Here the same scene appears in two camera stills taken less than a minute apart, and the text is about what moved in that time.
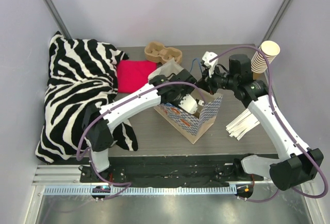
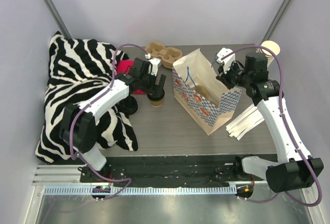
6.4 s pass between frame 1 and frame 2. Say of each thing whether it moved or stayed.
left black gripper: moved
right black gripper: moved
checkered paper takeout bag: moved
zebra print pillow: stayed
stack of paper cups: stayed
